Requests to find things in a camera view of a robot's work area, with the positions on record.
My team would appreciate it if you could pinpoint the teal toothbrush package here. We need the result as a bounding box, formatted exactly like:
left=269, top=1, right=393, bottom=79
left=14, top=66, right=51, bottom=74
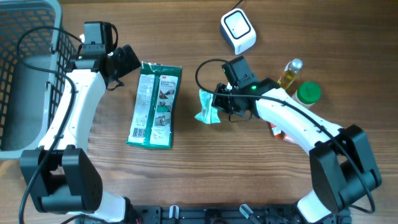
left=195, top=90, right=221, bottom=124

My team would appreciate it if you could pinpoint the red white toothpaste box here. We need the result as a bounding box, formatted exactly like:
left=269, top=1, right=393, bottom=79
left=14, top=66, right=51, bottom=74
left=270, top=123, right=282, bottom=138

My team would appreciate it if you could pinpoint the clear Vim dish soap bottle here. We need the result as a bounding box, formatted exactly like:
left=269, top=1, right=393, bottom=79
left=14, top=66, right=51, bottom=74
left=277, top=58, right=303, bottom=90

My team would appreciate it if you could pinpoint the red white Kleenex tissue pack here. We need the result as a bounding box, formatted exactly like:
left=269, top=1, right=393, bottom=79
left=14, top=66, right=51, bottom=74
left=283, top=134, right=296, bottom=144

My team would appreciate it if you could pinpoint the green lid white jar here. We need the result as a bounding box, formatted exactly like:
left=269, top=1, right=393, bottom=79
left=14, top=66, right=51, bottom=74
left=292, top=82, right=322, bottom=109

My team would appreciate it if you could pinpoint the green white sponge package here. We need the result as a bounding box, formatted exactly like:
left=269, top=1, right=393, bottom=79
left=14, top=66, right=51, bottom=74
left=126, top=62, right=182, bottom=149

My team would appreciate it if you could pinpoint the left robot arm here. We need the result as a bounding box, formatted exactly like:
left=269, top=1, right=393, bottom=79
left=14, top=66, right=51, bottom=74
left=20, top=21, right=141, bottom=223

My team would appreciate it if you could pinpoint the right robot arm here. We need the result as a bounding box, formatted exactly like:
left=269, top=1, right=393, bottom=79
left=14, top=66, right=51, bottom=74
left=213, top=56, right=382, bottom=223

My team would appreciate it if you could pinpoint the white barcode scanner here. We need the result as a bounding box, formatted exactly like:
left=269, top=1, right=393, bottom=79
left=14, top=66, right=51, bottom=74
left=220, top=8, right=257, bottom=55

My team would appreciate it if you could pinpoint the grey plastic shopping basket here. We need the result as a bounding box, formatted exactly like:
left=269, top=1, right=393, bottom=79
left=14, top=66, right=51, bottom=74
left=1, top=1, right=76, bottom=160

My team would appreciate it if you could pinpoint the black mounting rail base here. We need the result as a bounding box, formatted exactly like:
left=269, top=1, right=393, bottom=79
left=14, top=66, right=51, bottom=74
left=124, top=204, right=307, bottom=224

